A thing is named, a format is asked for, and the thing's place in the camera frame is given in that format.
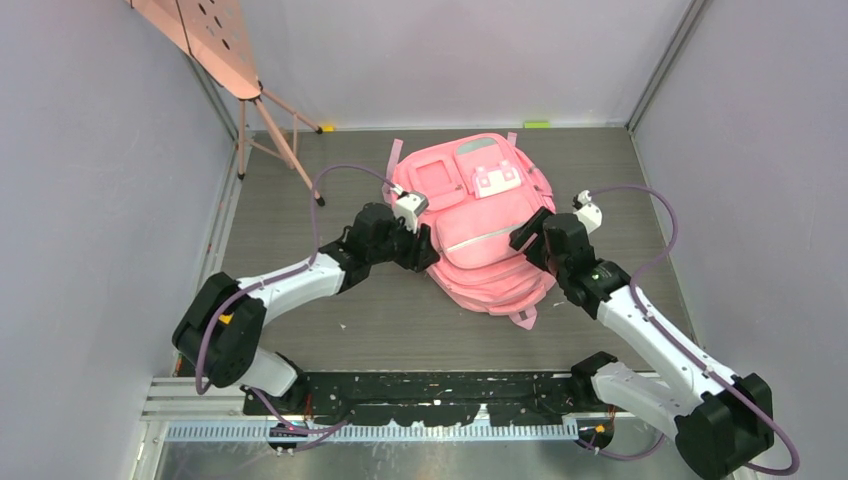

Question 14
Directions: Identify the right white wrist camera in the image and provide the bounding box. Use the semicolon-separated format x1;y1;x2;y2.
573;190;603;234

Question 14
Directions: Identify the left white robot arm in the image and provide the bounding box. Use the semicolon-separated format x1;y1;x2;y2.
172;203;440;414

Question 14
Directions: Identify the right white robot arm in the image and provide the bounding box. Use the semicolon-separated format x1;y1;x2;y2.
509;204;775;479

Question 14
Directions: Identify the pink tripod stand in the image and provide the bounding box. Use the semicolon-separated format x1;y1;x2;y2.
128;0;326;207

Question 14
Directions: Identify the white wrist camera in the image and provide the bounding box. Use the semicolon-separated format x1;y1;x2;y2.
392;189;429;233
573;190;603;234

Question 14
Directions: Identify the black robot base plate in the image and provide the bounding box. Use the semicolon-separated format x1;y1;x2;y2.
243;371;624;427

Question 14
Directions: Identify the pink student backpack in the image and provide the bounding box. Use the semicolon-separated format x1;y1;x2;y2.
386;132;556;330

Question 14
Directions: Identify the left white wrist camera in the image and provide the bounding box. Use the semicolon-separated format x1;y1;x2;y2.
392;189;429;233

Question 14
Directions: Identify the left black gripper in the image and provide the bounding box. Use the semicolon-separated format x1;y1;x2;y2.
368;213;440;273

